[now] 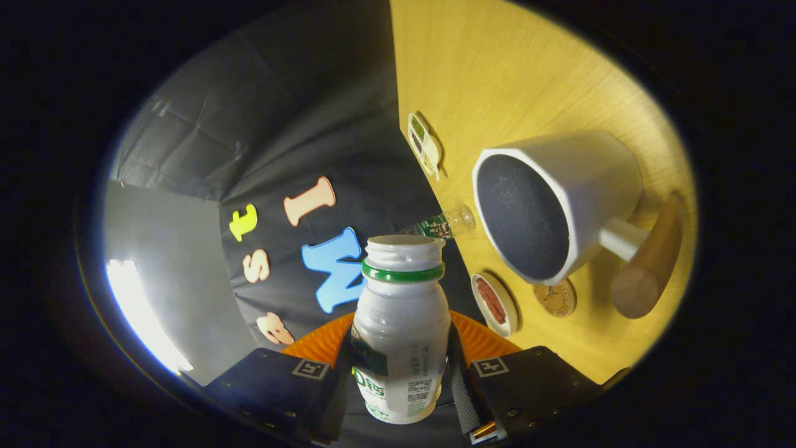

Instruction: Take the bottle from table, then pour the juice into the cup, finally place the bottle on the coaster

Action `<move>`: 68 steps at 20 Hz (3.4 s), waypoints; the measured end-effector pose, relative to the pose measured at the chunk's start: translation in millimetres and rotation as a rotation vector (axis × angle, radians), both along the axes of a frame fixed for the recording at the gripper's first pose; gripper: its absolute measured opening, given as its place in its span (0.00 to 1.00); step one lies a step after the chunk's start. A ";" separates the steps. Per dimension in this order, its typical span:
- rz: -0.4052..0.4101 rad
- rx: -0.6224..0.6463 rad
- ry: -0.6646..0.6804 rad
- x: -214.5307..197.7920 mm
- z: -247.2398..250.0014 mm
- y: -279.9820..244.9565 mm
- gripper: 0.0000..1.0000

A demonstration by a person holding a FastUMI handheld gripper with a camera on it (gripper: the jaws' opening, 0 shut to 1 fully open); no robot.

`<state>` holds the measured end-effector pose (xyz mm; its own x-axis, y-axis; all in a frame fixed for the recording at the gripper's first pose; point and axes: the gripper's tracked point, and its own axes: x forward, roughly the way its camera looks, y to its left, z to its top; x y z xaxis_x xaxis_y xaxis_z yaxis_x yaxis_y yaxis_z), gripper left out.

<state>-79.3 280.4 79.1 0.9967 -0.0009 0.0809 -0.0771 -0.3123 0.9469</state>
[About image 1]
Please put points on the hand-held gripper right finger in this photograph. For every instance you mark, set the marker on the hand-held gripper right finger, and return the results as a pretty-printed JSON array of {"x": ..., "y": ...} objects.
[{"x": 463, "y": 398}]

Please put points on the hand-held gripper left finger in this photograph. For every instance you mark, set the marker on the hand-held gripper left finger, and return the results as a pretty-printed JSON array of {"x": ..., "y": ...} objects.
[{"x": 267, "y": 389}]

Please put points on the white juice bottle green label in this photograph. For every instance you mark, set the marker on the white juice bottle green label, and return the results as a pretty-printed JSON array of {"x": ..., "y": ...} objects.
[{"x": 404, "y": 323}]

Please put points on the round cork coaster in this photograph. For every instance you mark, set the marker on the round cork coaster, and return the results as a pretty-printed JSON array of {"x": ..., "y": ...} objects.
[{"x": 556, "y": 303}]

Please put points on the clear plastic water bottle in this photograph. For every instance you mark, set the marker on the clear plastic water bottle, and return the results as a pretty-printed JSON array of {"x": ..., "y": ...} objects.
[{"x": 444, "y": 225}]

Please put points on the white round plate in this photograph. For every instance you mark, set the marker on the white round plate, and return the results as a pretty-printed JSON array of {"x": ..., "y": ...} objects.
[{"x": 509, "y": 327}]

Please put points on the red meat slice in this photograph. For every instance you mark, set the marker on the red meat slice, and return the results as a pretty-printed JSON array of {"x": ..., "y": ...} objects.
[
  {"x": 494, "y": 311},
  {"x": 485, "y": 291}
]

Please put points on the white divided dish with beans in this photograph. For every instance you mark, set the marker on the white divided dish with beans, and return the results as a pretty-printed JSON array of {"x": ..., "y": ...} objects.
[{"x": 432, "y": 149}]

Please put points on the black backdrop cloth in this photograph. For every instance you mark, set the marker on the black backdrop cloth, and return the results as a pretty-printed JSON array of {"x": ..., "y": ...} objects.
[{"x": 280, "y": 106}]

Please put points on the wooden table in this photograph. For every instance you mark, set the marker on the wooden table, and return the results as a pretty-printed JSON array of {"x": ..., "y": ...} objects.
[{"x": 497, "y": 62}]

